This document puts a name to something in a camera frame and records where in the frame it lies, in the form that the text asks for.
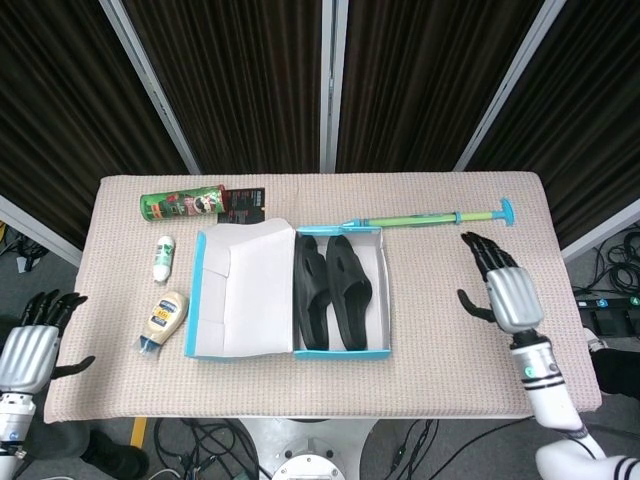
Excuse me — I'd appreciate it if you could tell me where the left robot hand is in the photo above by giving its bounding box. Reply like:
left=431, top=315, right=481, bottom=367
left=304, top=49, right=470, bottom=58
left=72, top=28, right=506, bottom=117
left=0, top=291, right=96, bottom=394

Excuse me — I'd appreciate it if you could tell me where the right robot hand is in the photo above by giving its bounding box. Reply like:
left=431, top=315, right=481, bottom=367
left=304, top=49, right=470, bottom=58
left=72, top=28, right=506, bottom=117
left=457, top=231, right=545, bottom=334

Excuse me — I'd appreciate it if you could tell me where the black slipper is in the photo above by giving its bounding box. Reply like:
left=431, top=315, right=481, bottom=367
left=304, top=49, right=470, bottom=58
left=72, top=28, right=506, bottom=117
left=325, top=235, right=372, bottom=351
left=292, top=234, right=332, bottom=350

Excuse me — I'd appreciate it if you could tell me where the light blue shoe box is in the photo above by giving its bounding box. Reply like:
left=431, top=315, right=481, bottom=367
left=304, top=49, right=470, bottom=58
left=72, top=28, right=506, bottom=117
left=183, top=218, right=393, bottom=361

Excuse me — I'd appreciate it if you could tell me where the black foot pedal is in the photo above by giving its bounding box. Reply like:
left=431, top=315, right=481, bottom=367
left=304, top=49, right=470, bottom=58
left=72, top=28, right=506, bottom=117
left=592, top=309, right=640, bottom=335

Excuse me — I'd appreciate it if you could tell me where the green blue water pump toy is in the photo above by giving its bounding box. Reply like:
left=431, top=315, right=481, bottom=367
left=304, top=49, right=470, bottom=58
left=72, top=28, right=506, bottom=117
left=339, top=198, right=516, bottom=234

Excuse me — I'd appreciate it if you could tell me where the black trouser leg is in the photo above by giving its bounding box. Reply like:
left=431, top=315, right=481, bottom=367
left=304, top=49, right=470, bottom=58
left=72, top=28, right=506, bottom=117
left=592, top=347, right=640, bottom=399

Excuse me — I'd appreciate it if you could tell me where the mayonnaise squeeze bottle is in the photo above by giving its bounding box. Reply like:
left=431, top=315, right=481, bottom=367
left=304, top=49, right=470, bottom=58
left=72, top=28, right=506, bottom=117
left=137, top=289, right=190, bottom=357

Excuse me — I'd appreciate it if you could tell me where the small white green bottle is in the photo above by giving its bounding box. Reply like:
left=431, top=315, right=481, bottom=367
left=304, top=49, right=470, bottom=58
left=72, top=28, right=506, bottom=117
left=152, top=236, right=176, bottom=285

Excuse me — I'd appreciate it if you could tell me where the green chips can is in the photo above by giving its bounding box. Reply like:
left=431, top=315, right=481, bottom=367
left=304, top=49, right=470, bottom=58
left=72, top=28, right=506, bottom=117
left=139, top=183, right=226, bottom=224

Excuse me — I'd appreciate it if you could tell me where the dark brown pleated curtain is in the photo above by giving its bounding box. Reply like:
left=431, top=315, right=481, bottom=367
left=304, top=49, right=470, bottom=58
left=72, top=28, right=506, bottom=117
left=0, top=0, right=190, bottom=251
left=335, top=0, right=546, bottom=174
left=122, top=0, right=325, bottom=175
left=467, top=0, right=640, bottom=250

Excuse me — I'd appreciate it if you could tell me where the beige woven table cloth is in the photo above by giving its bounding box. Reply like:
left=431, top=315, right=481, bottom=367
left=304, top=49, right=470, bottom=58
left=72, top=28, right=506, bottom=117
left=42, top=172, right=604, bottom=425

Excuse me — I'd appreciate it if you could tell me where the black red snack packet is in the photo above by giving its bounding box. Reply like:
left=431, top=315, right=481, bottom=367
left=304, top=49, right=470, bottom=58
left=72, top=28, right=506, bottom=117
left=217, top=186, right=266, bottom=226

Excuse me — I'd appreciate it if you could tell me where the black floor cable bundle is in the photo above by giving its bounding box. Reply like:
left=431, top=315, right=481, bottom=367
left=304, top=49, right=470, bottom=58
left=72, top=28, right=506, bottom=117
left=572, top=229, right=640, bottom=296
left=152, top=418, right=261, bottom=480
left=0, top=222, right=51, bottom=274

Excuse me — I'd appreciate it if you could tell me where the grey metal frame post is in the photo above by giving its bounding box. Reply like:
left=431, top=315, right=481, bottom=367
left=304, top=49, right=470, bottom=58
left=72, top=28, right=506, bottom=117
left=98, top=0, right=202, bottom=175
left=452, top=0, right=569, bottom=171
left=0, top=194, right=84, bottom=266
left=319, top=0, right=350, bottom=174
left=560, top=199, right=640, bottom=264

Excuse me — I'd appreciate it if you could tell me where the black cable with plug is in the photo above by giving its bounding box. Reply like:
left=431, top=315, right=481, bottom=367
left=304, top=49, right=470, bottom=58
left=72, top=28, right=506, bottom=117
left=392, top=418, right=441, bottom=474

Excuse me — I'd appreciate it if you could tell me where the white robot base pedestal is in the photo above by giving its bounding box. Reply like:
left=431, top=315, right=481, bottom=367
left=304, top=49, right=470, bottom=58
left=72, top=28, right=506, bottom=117
left=239, top=417, right=379, bottom=480

